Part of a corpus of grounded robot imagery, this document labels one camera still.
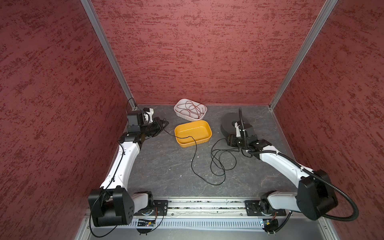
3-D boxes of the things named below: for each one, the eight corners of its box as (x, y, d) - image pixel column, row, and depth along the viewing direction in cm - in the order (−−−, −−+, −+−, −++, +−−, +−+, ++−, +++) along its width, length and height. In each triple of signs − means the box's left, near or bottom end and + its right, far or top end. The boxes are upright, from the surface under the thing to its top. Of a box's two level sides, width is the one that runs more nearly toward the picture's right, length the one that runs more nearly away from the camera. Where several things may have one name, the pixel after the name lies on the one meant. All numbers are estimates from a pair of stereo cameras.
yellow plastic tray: (176, 151, 97) (175, 146, 92) (174, 129, 108) (173, 124, 103) (213, 144, 100) (214, 139, 95) (207, 124, 111) (208, 119, 106)
